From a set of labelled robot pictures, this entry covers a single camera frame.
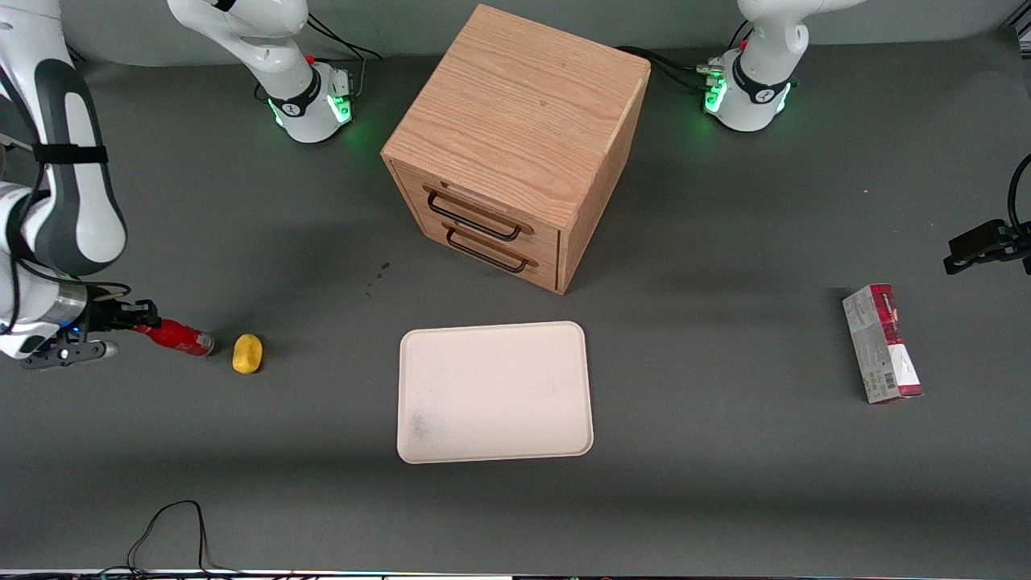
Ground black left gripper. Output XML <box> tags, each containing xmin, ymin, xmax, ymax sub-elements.
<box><xmin>943</xmin><ymin>219</ymin><xmax>1031</xmax><ymax>276</ymax></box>

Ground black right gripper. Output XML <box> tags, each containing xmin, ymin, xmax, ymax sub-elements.
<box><xmin>81</xmin><ymin>292</ymin><xmax>162</xmax><ymax>334</ymax></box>

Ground red coke bottle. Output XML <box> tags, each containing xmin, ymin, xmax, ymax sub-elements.
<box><xmin>133</xmin><ymin>319</ymin><xmax>215</xmax><ymax>357</ymax></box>

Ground beige plastic tray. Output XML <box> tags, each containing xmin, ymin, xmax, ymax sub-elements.
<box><xmin>396</xmin><ymin>321</ymin><xmax>595</xmax><ymax>466</ymax></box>

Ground yellow lemon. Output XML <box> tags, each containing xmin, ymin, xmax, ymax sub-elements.
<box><xmin>232</xmin><ymin>333</ymin><xmax>264</xmax><ymax>375</ymax></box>

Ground red white carton box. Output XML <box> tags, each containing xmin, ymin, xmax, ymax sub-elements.
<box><xmin>842</xmin><ymin>283</ymin><xmax>924</xmax><ymax>405</ymax></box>

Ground wooden drawer cabinet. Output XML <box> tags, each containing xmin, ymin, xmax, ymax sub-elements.
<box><xmin>380</xmin><ymin>4</ymin><xmax>652</xmax><ymax>296</ymax></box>

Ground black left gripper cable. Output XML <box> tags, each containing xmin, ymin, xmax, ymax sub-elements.
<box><xmin>1007</xmin><ymin>153</ymin><xmax>1031</xmax><ymax>234</ymax></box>

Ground dark grey wrist camera mount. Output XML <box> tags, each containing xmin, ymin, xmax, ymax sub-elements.
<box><xmin>20</xmin><ymin>338</ymin><xmax>120</xmax><ymax>370</ymax></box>

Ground black cable loop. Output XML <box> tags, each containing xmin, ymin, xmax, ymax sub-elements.
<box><xmin>125</xmin><ymin>499</ymin><xmax>222</xmax><ymax>577</ymax></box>

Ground black right arm base cables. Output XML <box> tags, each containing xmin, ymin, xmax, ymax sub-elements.
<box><xmin>306</xmin><ymin>10</ymin><xmax>383</xmax><ymax>97</ymax></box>

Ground black arm base cables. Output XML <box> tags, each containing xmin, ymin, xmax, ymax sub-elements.
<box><xmin>306</xmin><ymin>10</ymin><xmax>383</xmax><ymax>97</ymax></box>
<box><xmin>616</xmin><ymin>44</ymin><xmax>726</xmax><ymax>93</ymax></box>

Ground black metal drawer handle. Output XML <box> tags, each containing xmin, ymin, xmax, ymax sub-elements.
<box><xmin>424</xmin><ymin>187</ymin><xmax>534</xmax><ymax>242</ymax></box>
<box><xmin>443</xmin><ymin>224</ymin><xmax>539</xmax><ymax>273</ymax></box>

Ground black left arm base cables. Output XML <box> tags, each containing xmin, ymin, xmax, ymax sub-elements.
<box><xmin>616</xmin><ymin>44</ymin><xmax>726</xmax><ymax>93</ymax></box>

